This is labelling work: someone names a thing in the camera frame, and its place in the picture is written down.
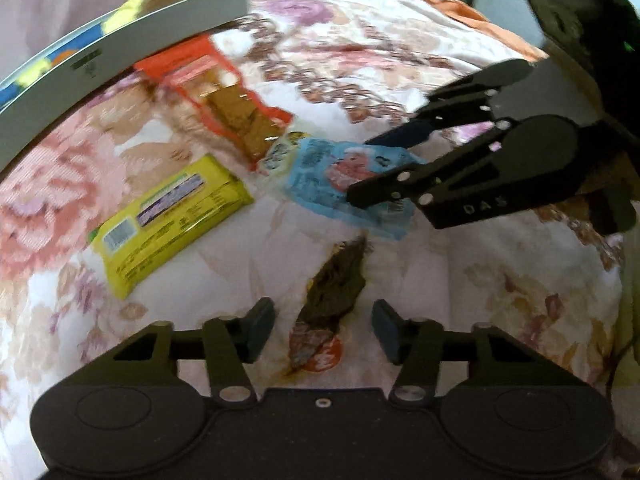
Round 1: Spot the light blue snack packet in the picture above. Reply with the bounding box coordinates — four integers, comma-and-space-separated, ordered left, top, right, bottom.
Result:
284, 136, 429, 242

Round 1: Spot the small cartoon print packet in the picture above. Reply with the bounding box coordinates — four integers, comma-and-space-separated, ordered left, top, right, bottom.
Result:
257, 130, 309, 174

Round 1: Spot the red snack packet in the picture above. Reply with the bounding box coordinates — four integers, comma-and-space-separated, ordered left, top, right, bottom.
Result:
134, 35, 295, 171

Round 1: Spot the grey tray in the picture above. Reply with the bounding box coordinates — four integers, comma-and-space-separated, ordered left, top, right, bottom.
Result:
0, 0, 251, 174

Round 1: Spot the clear brown snack packet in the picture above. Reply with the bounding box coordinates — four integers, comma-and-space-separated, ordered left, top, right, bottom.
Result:
286, 234, 374, 377

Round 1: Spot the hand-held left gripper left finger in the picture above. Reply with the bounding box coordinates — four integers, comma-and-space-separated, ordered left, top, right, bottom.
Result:
79, 298, 278, 407

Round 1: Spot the blue colourful packet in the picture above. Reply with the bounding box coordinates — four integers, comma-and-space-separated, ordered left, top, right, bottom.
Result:
0, 0, 148, 106

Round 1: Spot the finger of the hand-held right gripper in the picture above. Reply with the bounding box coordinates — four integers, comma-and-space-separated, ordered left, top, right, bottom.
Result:
364, 59, 535, 150
346, 120, 517, 231

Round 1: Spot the orange cloth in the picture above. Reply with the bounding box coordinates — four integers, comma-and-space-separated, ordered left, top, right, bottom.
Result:
285, 0, 549, 61

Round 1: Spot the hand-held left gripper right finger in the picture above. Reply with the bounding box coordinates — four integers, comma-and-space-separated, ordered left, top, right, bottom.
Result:
371, 299, 567, 409

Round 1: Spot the pink duvet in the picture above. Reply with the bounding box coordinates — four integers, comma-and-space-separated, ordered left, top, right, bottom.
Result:
0, 0, 173, 81

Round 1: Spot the yellow bar packet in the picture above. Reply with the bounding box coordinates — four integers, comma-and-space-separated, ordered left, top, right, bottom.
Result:
89, 154, 255, 302

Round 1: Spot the floral bedsheet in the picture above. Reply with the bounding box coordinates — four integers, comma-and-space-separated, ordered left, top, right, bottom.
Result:
0, 0, 640, 480

